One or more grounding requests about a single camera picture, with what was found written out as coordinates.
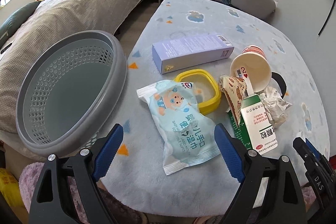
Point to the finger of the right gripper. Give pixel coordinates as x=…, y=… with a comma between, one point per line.
x=314, y=153
x=305, y=154

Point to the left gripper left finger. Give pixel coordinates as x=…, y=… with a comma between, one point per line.
x=52, y=201

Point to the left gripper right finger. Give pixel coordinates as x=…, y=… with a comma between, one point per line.
x=283, y=201

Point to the white paper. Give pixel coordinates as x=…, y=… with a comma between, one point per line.
x=274, y=106

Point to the green white medicine box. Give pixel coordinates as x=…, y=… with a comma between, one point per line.
x=254, y=130

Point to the blue baby wipes packet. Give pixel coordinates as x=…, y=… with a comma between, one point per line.
x=188, y=135

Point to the patterned snack wrapper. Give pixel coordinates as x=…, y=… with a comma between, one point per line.
x=234, y=89

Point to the yellow square lid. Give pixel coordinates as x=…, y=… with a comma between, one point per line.
x=205, y=88

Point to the grey perforated trash basket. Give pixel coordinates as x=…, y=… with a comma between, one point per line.
x=70, y=92

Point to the purple fuzzy stool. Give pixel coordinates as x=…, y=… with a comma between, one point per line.
x=27, y=183

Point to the yellow plastic bag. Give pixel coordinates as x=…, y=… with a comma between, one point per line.
x=9, y=187

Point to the playing card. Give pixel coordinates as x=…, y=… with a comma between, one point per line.
x=242, y=73

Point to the red white paper cup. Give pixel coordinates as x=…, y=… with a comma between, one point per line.
x=254, y=60

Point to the light blue fleece blanket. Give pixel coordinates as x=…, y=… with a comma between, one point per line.
x=137, y=178

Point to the grey office chair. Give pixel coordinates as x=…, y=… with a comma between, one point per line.
x=258, y=8

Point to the purple cardboard box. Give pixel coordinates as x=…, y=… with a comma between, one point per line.
x=173, y=55

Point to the dark green pillow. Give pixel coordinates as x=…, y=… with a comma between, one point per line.
x=16, y=19

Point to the bed with grey cover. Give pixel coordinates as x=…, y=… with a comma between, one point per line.
x=52, y=21

